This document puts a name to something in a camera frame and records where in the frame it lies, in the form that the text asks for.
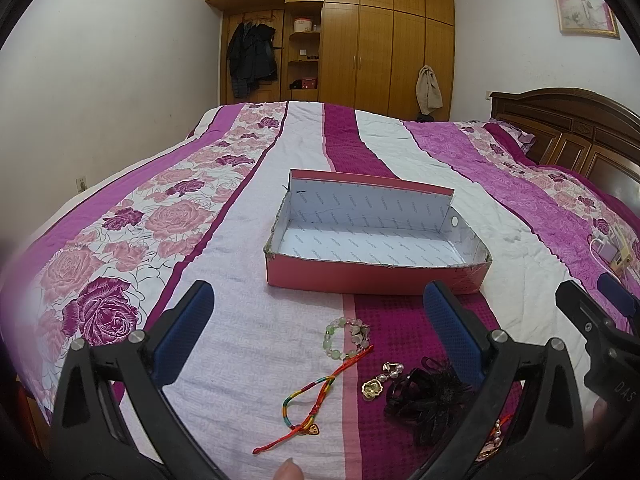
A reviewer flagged white charger with cable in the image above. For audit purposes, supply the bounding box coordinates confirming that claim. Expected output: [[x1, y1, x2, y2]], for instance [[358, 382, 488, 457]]
[[589, 219, 639, 278]]

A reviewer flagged black hanging coat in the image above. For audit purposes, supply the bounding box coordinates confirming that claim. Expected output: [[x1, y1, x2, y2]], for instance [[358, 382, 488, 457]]
[[227, 22, 278, 100]]

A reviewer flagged person's hand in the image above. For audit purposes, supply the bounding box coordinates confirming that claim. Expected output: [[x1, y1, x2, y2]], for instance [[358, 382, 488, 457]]
[[272, 458, 305, 480]]

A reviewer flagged purple floral pillow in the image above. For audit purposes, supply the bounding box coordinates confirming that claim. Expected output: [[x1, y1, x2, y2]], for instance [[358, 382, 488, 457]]
[[485, 118, 536, 154]]

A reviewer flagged beige hanging garment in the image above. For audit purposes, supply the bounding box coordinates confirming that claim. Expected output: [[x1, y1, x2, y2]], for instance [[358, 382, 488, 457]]
[[416, 65, 442, 115]]

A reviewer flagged wall power socket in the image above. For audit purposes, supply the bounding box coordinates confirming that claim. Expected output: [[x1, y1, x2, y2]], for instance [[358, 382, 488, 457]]
[[76, 177, 88, 192]]

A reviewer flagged red box on shelf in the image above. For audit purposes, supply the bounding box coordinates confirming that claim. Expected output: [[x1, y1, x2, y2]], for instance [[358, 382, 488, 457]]
[[300, 77, 317, 89]]

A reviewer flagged black lace hair accessory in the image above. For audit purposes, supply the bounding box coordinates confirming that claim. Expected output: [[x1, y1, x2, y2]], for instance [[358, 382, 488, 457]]
[[384, 356, 475, 448]]

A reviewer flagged multicolour string bracelet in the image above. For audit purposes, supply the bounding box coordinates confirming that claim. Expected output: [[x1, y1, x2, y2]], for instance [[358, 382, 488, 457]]
[[252, 343, 376, 456]]

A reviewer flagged green bead bracelet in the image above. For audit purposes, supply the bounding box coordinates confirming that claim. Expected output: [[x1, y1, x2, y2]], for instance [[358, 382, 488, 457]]
[[323, 315, 372, 362]]

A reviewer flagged framed wedding photo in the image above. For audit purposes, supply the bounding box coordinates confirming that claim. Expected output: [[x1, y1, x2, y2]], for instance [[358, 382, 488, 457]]
[[555, 0, 620, 39]]

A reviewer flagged dark wooden headboard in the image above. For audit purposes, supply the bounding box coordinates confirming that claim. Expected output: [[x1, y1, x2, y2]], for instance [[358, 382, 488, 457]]
[[490, 88, 640, 214]]

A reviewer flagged pink cardboard box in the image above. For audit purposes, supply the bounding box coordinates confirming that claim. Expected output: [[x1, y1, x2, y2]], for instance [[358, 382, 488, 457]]
[[264, 169, 492, 296]]

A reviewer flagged red string gold charm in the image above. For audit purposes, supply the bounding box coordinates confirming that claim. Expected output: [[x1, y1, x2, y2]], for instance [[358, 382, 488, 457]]
[[475, 414, 512, 463]]

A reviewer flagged white pot on shelf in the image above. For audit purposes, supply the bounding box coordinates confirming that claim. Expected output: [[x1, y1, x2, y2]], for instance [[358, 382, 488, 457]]
[[293, 18, 314, 34]]

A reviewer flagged wooden wardrobe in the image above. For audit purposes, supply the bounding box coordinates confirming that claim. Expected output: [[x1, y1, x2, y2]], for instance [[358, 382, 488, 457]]
[[205, 0, 456, 120]]

